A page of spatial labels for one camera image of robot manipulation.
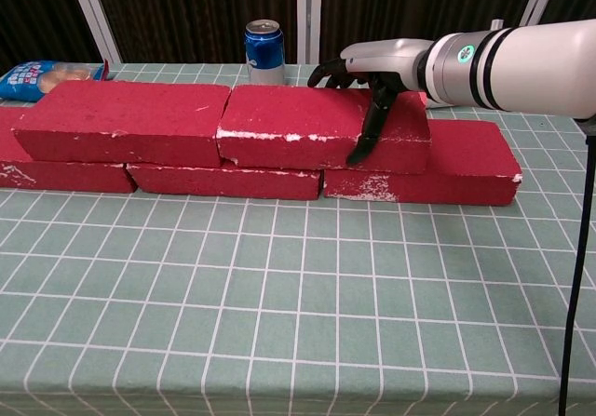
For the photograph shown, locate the green checked tablecloth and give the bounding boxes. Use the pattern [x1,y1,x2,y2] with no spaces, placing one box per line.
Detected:
[0,63,596,416]

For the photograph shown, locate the blue snack bag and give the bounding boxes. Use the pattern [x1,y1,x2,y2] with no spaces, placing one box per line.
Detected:
[0,59,111,101]

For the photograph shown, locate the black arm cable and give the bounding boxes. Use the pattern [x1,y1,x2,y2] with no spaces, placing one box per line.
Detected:
[558,120,596,416]

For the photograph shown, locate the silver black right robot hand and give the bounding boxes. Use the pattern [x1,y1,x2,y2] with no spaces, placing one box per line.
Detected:
[306,38,437,166]

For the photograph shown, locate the blue soda can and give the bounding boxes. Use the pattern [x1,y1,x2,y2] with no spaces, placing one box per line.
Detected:
[244,19,286,87]

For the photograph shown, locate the red foam brick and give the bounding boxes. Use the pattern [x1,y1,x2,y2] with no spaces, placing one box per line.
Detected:
[322,118,523,208]
[0,107,139,195]
[126,158,326,202]
[11,79,233,169]
[216,84,433,175]

